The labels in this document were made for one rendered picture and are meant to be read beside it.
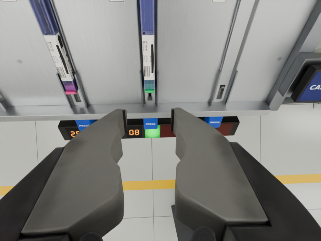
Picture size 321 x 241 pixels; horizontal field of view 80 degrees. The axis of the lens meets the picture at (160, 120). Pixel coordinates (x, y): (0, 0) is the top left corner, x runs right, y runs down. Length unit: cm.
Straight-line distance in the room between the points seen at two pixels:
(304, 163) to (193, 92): 113
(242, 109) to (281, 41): 10
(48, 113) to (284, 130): 116
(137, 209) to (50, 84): 95
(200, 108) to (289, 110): 100
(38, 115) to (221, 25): 28
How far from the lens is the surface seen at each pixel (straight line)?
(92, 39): 26
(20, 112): 36
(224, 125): 39
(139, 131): 37
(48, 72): 31
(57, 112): 33
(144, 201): 115
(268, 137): 123
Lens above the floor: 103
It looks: 86 degrees down
